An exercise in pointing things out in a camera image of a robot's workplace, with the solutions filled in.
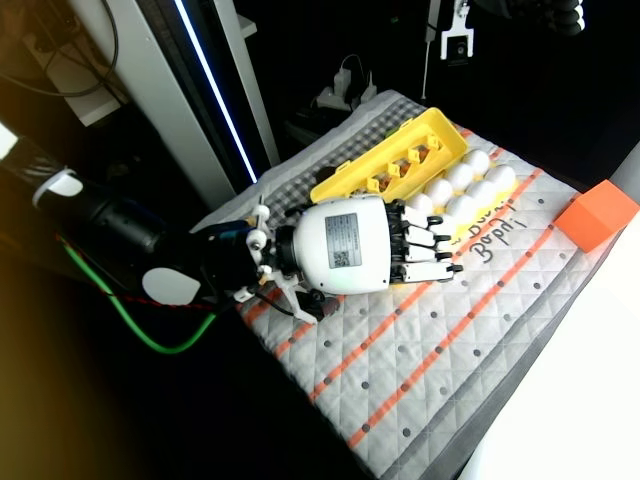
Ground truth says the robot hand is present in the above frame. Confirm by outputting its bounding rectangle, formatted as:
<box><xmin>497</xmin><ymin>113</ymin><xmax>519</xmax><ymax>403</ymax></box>
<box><xmin>293</xmin><ymin>194</ymin><xmax>465</xmax><ymax>296</ymax></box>
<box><xmin>545</xmin><ymin>0</ymin><xmax>587</xmax><ymax>37</ymax></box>

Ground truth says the white toy egg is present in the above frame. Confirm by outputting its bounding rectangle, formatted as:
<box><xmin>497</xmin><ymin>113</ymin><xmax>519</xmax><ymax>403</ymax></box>
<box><xmin>467</xmin><ymin>179</ymin><xmax>499</xmax><ymax>207</ymax></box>
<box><xmin>485</xmin><ymin>164</ymin><xmax>517</xmax><ymax>191</ymax></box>
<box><xmin>464</xmin><ymin>148</ymin><xmax>492</xmax><ymax>176</ymax></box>
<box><xmin>405</xmin><ymin>192</ymin><xmax>435</xmax><ymax>214</ymax></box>
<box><xmin>446</xmin><ymin>193</ymin><xmax>479</xmax><ymax>221</ymax></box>
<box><xmin>425</xmin><ymin>178</ymin><xmax>455</xmax><ymax>207</ymax></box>
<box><xmin>446</xmin><ymin>163</ymin><xmax>475</xmax><ymax>191</ymax></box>

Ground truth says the yellow egg carton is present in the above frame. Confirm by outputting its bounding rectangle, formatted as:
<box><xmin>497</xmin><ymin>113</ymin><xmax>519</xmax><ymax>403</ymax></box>
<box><xmin>309</xmin><ymin>107</ymin><xmax>519</xmax><ymax>291</ymax></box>

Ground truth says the grey quilt with orange stripes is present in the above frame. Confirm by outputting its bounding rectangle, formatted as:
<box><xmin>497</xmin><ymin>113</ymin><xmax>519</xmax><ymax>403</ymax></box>
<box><xmin>192</xmin><ymin>89</ymin><xmax>622</xmax><ymax>480</ymax></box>

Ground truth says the white power strip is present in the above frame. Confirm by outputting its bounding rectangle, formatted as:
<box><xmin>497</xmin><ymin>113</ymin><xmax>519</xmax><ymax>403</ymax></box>
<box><xmin>314</xmin><ymin>83</ymin><xmax>377</xmax><ymax>112</ymax></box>

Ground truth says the white power adapter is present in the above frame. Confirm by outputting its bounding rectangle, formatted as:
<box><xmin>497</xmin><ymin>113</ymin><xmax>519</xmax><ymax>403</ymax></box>
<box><xmin>331</xmin><ymin>53</ymin><xmax>365</xmax><ymax>95</ymax></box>

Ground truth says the orange cube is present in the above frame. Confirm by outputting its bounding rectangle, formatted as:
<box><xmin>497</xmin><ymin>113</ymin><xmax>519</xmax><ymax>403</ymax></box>
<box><xmin>553</xmin><ymin>179</ymin><xmax>640</xmax><ymax>254</ymax></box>

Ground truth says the white column with blue light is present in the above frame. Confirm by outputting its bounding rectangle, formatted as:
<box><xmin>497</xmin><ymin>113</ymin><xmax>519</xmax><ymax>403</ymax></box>
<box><xmin>68</xmin><ymin>0</ymin><xmax>282</xmax><ymax>211</ymax></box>

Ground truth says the white camera bracket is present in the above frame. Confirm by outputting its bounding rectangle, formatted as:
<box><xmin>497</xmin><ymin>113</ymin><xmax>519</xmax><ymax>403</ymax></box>
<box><xmin>438</xmin><ymin>0</ymin><xmax>477</xmax><ymax>67</ymax></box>

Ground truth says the red twisted cable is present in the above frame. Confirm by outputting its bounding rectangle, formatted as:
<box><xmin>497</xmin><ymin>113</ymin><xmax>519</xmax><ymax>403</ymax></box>
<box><xmin>55</xmin><ymin>233</ymin><xmax>221</xmax><ymax>310</ymax></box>

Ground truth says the green cable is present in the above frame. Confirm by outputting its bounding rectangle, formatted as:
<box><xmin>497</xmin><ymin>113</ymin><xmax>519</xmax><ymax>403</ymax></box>
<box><xmin>58</xmin><ymin>239</ymin><xmax>220</xmax><ymax>357</ymax></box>

